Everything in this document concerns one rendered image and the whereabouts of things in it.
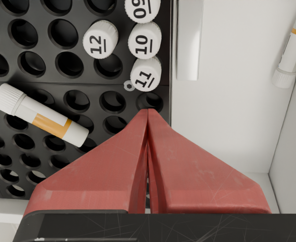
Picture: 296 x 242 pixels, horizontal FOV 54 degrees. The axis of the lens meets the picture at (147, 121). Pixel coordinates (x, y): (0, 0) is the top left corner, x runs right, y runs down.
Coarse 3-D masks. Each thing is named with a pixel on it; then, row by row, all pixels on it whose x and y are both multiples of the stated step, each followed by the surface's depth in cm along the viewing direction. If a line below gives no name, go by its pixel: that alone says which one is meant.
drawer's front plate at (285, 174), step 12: (288, 108) 20; (288, 120) 20; (288, 132) 20; (288, 144) 20; (276, 156) 22; (288, 156) 20; (276, 168) 22; (288, 168) 20; (276, 180) 22; (288, 180) 20; (276, 192) 22; (288, 192) 20; (288, 204) 20
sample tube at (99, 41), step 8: (96, 24) 11; (104, 24) 11; (112, 24) 12; (88, 32) 11; (96, 32) 11; (104, 32) 11; (112, 32) 11; (88, 40) 11; (96, 40) 11; (104, 40) 11; (112, 40) 11; (88, 48) 11; (96, 48) 11; (104, 48) 11; (112, 48) 11; (96, 56) 11; (104, 56) 11
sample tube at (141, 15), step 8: (128, 0) 10; (136, 0) 10; (144, 0) 10; (152, 0) 10; (160, 0) 11; (128, 8) 10; (136, 8) 10; (144, 8) 10; (152, 8) 10; (128, 16) 11; (136, 16) 10; (144, 16) 10; (152, 16) 10
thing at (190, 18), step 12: (180, 0) 16; (192, 0) 16; (180, 12) 16; (192, 12) 16; (180, 24) 17; (192, 24) 17; (180, 36) 17; (192, 36) 17; (180, 48) 18; (192, 48) 17; (180, 60) 18; (192, 60) 18; (180, 72) 18; (192, 72) 18
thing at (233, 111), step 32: (224, 0) 17; (256, 0) 17; (288, 0) 16; (224, 32) 18; (256, 32) 18; (288, 32) 17; (224, 64) 19; (256, 64) 19; (192, 96) 21; (224, 96) 20; (256, 96) 20; (288, 96) 20; (192, 128) 22; (224, 128) 22; (256, 128) 22; (224, 160) 24; (256, 160) 24
